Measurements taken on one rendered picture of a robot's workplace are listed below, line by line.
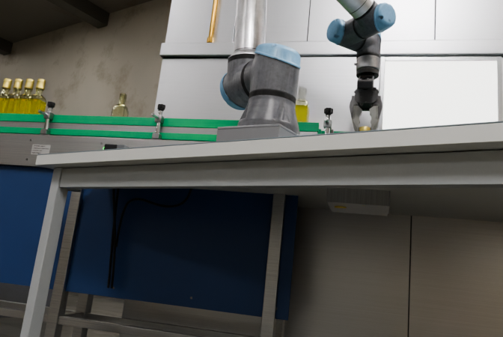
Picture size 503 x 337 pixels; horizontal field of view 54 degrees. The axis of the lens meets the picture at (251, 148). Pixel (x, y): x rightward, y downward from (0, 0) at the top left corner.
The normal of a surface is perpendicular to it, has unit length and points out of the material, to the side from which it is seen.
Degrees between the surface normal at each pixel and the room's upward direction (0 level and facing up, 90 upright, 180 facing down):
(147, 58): 90
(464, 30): 90
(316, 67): 90
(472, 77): 90
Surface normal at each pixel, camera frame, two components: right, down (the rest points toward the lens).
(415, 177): -0.55, -0.25
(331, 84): -0.23, -0.26
